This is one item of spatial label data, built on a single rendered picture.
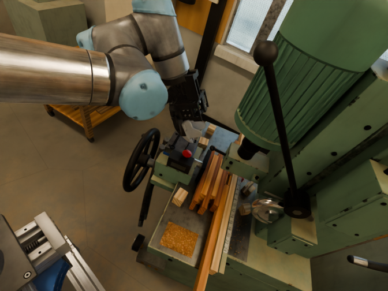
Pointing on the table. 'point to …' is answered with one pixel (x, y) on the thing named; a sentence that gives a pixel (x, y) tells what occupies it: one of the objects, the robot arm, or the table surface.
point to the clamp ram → (202, 165)
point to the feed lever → (299, 201)
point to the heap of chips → (179, 239)
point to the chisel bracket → (231, 157)
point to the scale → (232, 216)
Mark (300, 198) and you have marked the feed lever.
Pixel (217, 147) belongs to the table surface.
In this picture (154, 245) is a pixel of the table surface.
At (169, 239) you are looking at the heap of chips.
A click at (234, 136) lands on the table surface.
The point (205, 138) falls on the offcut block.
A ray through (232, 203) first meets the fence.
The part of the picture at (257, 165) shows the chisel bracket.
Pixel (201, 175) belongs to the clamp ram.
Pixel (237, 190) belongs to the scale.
